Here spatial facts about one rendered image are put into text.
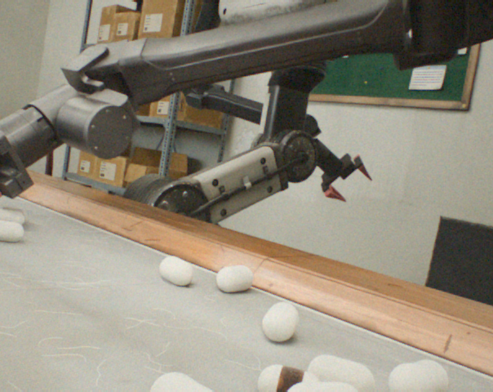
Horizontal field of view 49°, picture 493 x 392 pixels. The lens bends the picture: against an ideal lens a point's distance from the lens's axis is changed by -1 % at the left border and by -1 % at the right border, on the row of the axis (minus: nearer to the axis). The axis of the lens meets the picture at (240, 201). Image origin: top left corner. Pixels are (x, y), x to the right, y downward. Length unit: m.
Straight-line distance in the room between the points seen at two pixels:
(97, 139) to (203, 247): 0.15
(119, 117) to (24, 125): 0.10
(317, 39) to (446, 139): 1.91
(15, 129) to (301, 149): 0.65
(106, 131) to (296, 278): 0.25
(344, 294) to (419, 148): 2.09
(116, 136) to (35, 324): 0.29
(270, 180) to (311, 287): 0.61
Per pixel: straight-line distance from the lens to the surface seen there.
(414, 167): 2.52
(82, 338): 0.32
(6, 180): 0.59
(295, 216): 2.85
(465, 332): 0.41
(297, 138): 1.10
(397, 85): 2.60
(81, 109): 0.58
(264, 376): 0.26
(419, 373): 0.30
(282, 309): 0.35
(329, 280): 0.46
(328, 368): 0.28
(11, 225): 0.53
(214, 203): 0.98
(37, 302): 0.37
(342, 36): 0.59
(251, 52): 0.60
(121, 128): 0.58
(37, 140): 0.61
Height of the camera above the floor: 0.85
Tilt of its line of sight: 5 degrees down
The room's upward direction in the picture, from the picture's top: 9 degrees clockwise
